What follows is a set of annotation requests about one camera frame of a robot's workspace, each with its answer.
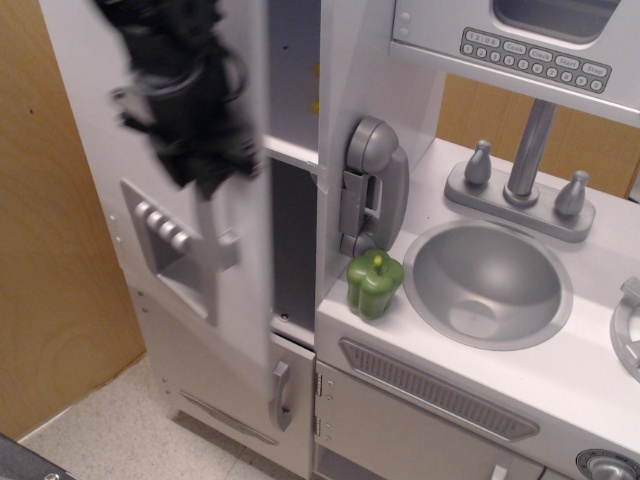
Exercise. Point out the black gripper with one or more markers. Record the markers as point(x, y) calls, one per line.
point(188, 116)

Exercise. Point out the silver fridge handle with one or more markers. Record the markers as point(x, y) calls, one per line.
point(219, 249)

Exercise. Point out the white fridge door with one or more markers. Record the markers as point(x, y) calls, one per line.
point(94, 61)

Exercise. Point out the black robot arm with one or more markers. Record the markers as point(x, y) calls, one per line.
point(163, 35)

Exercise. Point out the white fridge shelf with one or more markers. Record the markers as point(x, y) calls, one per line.
point(291, 153)

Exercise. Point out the silver ice dispenser panel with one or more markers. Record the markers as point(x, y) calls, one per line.
point(170, 250)

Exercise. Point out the green toy bell pepper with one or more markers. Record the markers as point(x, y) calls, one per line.
point(373, 278)

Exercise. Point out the white lower freezer door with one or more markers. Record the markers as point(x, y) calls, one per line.
point(218, 386)

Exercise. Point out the silver vent grille panel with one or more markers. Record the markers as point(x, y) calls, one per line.
point(437, 393)

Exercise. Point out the silver round sink bowl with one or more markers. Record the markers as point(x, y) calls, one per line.
point(487, 286)

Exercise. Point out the silver toy faucet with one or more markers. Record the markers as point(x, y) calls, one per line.
point(516, 196)

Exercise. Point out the black case corner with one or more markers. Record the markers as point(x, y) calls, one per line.
point(21, 463)

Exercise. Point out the white toy microwave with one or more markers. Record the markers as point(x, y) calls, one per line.
point(579, 54)

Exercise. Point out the silver oven knob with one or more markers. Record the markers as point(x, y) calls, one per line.
point(599, 464)

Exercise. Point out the silver toy wall phone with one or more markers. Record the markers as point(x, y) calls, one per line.
point(375, 188)

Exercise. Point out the silver lower freezer handle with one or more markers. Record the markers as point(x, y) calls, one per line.
point(280, 415)

